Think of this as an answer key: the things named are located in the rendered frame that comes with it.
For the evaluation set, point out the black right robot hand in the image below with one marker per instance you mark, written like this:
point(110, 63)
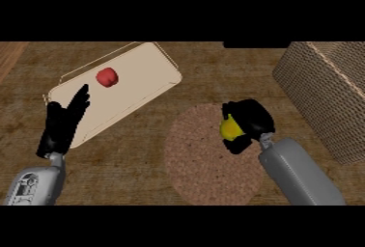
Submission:
point(255, 119)

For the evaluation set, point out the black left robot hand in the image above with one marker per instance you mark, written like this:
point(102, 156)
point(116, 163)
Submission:
point(60, 128)

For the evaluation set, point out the round brown woven placemat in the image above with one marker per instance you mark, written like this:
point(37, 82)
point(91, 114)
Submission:
point(209, 164)

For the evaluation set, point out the yellow pear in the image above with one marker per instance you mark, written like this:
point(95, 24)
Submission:
point(231, 128)

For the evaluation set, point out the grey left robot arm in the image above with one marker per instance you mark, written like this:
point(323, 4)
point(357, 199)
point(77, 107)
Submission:
point(37, 185)

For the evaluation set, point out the beige cutting board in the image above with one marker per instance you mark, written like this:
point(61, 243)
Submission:
point(123, 87)

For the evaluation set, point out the tan wicker basket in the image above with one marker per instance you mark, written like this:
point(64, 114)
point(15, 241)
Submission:
point(328, 96)

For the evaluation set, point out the red fruit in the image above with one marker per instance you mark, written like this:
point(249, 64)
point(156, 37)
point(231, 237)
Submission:
point(107, 77)

